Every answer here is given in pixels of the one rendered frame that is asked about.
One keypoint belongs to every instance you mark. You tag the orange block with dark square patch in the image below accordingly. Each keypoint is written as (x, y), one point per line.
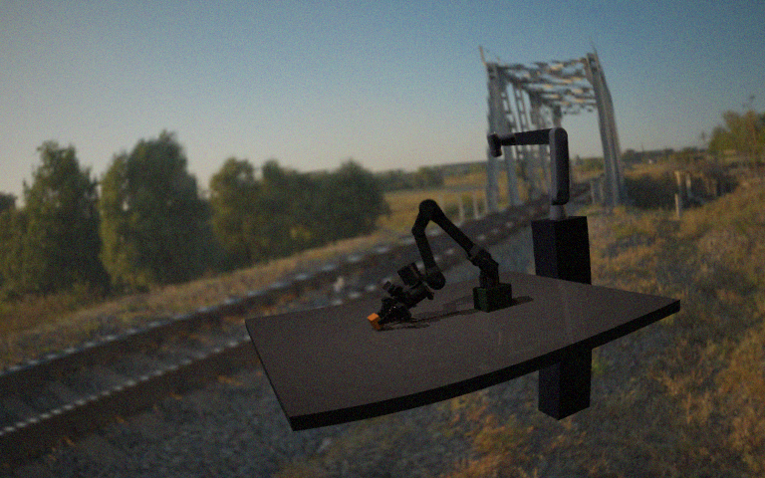
(373, 319)

